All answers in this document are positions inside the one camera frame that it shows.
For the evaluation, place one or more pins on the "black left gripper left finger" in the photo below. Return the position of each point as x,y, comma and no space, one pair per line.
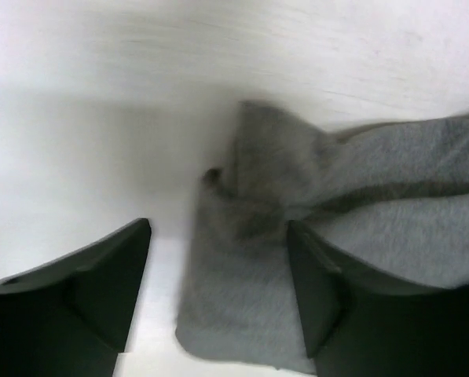
72,316

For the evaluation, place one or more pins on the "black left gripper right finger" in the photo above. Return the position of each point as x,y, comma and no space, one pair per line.
358,320

